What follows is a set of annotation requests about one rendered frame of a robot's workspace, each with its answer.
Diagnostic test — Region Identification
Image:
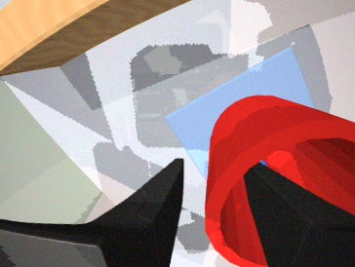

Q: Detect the tan wooden block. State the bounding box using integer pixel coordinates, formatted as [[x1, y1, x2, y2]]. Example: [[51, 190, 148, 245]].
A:
[[0, 0, 190, 77]]

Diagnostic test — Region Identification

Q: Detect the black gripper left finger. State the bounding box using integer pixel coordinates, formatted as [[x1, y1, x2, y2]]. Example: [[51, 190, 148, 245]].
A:
[[0, 158, 184, 267]]

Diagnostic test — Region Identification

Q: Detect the red cup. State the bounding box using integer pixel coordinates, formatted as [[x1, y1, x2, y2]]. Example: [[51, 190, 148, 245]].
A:
[[205, 95, 355, 267]]

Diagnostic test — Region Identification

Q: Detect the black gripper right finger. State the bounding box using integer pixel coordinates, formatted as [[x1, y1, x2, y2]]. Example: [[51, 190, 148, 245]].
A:
[[244, 162, 355, 267]]

